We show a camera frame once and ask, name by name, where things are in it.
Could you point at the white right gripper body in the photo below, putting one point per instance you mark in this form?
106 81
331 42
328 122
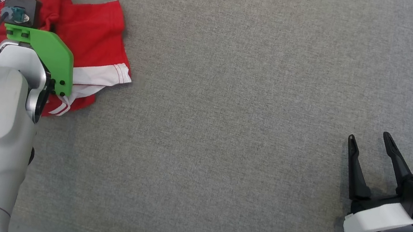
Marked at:
378 216

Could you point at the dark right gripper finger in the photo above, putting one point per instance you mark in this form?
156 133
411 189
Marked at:
356 170
396 160

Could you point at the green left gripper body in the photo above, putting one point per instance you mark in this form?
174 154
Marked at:
54 57

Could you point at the red shorts with white stripe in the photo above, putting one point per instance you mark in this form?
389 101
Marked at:
95 30

